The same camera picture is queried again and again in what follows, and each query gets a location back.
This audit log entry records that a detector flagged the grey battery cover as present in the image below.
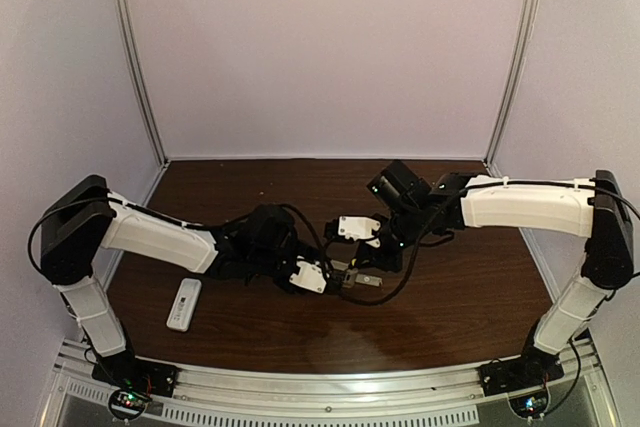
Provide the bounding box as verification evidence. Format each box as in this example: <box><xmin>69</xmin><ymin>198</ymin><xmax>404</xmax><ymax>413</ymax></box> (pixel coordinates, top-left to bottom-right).
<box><xmin>355</xmin><ymin>274</ymin><xmax>383</xmax><ymax>288</ymax></box>

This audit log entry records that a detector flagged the grey remote control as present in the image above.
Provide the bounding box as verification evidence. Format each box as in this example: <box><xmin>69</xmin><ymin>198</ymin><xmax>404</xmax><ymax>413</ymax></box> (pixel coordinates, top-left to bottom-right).
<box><xmin>328</xmin><ymin>261</ymin><xmax>359</xmax><ymax>289</ymax></box>

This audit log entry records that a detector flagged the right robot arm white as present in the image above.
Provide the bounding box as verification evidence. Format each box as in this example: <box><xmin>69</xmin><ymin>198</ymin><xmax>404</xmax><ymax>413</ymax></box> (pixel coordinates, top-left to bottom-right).
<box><xmin>352</xmin><ymin>161</ymin><xmax>636</xmax><ymax>362</ymax></box>

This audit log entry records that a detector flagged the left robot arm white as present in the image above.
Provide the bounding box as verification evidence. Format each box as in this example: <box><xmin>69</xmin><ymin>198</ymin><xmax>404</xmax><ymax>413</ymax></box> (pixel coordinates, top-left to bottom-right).
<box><xmin>27</xmin><ymin>175</ymin><xmax>326</xmax><ymax>358</ymax></box>

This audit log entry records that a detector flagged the white remote control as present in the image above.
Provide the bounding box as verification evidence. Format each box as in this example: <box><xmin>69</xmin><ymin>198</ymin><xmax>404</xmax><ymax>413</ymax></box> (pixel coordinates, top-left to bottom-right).
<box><xmin>166</xmin><ymin>278</ymin><xmax>202</xmax><ymax>332</ymax></box>

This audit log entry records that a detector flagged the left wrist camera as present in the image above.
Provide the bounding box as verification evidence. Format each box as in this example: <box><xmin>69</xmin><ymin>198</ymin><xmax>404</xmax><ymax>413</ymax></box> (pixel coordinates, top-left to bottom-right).
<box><xmin>290</xmin><ymin>256</ymin><xmax>340</xmax><ymax>294</ymax></box>

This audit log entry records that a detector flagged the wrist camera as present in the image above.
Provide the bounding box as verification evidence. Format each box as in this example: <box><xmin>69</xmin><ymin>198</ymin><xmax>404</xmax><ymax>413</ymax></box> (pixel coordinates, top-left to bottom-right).
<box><xmin>290</xmin><ymin>256</ymin><xmax>340</xmax><ymax>294</ymax></box>
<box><xmin>324</xmin><ymin>216</ymin><xmax>381</xmax><ymax>248</ymax></box>

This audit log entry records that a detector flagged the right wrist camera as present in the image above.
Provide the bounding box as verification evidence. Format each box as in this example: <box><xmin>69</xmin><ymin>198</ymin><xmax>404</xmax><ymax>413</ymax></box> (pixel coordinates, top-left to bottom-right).
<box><xmin>324</xmin><ymin>216</ymin><xmax>381</xmax><ymax>248</ymax></box>

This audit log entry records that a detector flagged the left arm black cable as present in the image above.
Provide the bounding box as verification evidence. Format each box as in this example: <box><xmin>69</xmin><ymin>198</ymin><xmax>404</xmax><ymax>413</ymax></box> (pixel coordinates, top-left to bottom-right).
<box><xmin>27</xmin><ymin>196</ymin><xmax>331</xmax><ymax>278</ymax></box>

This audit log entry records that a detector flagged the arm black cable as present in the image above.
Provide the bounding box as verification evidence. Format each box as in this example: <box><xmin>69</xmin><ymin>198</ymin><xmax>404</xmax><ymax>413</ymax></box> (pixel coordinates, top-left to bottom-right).
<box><xmin>319</xmin><ymin>176</ymin><xmax>640</xmax><ymax>308</ymax></box>
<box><xmin>27</xmin><ymin>196</ymin><xmax>331</xmax><ymax>278</ymax></box>

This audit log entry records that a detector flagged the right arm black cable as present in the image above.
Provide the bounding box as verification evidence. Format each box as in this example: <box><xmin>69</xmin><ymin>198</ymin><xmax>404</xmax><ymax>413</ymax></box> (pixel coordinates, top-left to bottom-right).
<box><xmin>319</xmin><ymin>176</ymin><xmax>640</xmax><ymax>308</ymax></box>

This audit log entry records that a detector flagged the aluminium front rail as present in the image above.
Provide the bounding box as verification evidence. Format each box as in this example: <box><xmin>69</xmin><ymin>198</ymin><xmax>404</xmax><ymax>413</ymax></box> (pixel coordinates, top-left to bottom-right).
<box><xmin>35</xmin><ymin>354</ymin><xmax>621</xmax><ymax>426</ymax></box>

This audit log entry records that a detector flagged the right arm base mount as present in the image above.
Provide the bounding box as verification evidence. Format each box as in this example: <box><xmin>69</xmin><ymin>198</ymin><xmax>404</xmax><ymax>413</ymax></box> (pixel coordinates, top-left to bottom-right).
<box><xmin>478</xmin><ymin>355</ymin><xmax>564</xmax><ymax>397</ymax></box>

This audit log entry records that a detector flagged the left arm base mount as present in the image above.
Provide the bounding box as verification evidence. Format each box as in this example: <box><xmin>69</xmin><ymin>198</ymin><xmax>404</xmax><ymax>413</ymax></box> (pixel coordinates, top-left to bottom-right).
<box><xmin>91</xmin><ymin>358</ymin><xmax>179</xmax><ymax>397</ymax></box>

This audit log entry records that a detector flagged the right aluminium frame post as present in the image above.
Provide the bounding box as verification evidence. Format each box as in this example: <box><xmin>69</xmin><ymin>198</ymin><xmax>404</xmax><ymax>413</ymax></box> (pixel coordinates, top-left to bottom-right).
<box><xmin>484</xmin><ymin>0</ymin><xmax>540</xmax><ymax>172</ymax></box>

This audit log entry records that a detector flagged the aluminium frame post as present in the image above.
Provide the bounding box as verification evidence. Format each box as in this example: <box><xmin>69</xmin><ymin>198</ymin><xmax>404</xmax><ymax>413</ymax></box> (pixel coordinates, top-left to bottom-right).
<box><xmin>484</xmin><ymin>0</ymin><xmax>540</xmax><ymax>172</ymax></box>
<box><xmin>114</xmin><ymin>0</ymin><xmax>169</xmax><ymax>167</ymax></box>

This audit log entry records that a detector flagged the left aluminium frame post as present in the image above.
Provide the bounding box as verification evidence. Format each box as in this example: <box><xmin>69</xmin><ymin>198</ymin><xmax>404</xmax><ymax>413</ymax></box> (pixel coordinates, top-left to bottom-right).
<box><xmin>114</xmin><ymin>0</ymin><xmax>169</xmax><ymax>167</ymax></box>

